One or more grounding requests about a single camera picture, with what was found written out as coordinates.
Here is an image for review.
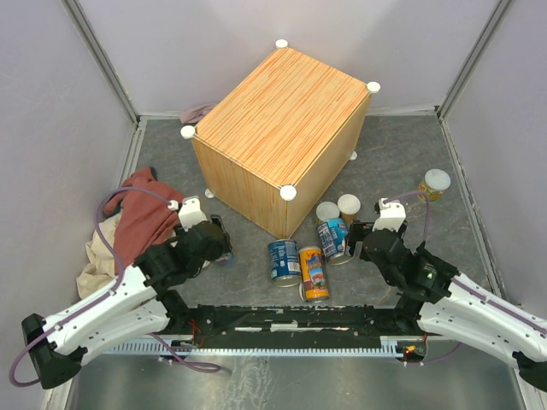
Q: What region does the blue Progresso soup can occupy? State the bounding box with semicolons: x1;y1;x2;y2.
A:
317;218;351;266

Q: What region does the tall yellow drink can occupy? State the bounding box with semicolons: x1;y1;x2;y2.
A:
299;247;330;302

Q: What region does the tall can cartoon label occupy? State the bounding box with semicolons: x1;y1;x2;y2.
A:
203;252;235;268

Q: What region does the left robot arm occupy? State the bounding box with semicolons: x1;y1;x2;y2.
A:
21;220;232;390

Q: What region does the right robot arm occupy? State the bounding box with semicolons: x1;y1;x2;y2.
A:
346;221;546;391

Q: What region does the wooden cube counter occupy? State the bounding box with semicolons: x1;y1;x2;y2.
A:
181;47;371;238

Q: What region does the pink cloth behind counter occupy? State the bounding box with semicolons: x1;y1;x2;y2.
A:
179;102;217;125

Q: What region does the orange cup white lid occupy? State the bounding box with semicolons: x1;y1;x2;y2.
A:
337;194;361;226

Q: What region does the red cloth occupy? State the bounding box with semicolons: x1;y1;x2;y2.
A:
103;167;184;273

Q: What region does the clear lid small cup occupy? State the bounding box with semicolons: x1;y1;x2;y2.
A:
315;202;340;224

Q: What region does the blue soup can lying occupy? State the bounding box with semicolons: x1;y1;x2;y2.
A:
268;239;302;287

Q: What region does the green orange fruit cup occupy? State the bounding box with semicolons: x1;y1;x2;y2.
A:
418;168;451;202

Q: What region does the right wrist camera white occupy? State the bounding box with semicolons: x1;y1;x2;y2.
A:
373;198;406;232

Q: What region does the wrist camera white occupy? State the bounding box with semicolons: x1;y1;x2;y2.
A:
373;198;406;232
168;196;207;231

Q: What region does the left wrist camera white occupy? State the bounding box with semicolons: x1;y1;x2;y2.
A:
168;196;207;231

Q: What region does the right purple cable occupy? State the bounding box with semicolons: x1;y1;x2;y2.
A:
386;190;432;253

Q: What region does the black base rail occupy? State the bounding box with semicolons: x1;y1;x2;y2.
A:
156;290;426;348

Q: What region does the white cable duct strip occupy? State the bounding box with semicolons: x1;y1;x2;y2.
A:
105;337;428;361

